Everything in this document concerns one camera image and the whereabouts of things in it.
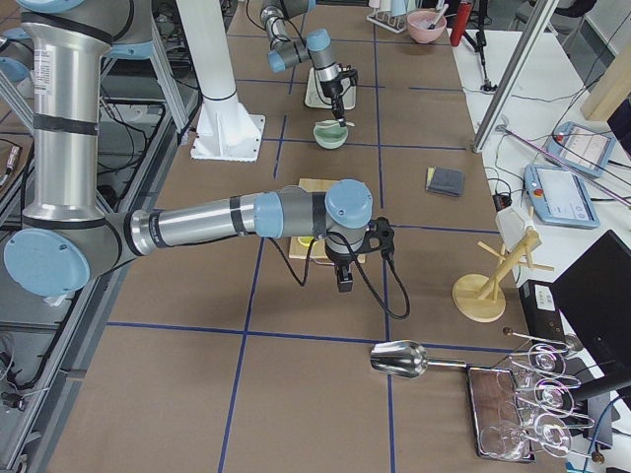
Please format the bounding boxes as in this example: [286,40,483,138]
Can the teach pendant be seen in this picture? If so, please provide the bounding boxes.
[524,165,600,229]
[545,121,616,177]

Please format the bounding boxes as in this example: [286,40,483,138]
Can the black glass rack tray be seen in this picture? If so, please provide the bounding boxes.
[465,367,535,464]

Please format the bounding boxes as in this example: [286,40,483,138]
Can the metal scoop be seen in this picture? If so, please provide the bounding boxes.
[370,340,467,378]

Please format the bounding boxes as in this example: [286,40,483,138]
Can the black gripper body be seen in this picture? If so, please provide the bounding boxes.
[324,232,366,267]
[319,79,344,106]

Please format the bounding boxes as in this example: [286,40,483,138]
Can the black monitor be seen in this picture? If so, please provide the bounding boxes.
[552,230,630,375]

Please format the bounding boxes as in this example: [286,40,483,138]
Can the pink bowl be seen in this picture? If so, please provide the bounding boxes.
[406,10,447,44]

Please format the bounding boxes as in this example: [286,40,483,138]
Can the red bottle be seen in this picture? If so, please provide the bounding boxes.
[450,1,472,47]

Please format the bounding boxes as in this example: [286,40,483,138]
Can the far teach pendant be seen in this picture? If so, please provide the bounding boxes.
[545,121,616,177]

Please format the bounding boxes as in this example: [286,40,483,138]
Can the near teach pendant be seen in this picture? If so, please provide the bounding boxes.
[524,165,600,229]

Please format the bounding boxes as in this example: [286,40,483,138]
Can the mint green bowl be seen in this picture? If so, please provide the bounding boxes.
[313,120,349,150]

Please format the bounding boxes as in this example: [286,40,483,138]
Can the lower lemon slice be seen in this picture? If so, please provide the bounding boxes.
[298,236,314,247]

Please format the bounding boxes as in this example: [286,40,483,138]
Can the bamboo cutting board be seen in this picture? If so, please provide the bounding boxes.
[278,179,373,250]

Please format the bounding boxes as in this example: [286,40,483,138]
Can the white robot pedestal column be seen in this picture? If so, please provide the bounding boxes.
[176,0,265,163]

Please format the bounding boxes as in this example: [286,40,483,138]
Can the wine glass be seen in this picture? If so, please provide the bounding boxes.
[526,343,566,378]

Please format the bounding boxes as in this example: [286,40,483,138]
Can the white bear serving tray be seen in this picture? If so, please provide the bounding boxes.
[304,68,357,110]

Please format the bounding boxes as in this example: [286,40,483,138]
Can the wooden mug tree stand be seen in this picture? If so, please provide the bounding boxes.
[452,225,554,323]

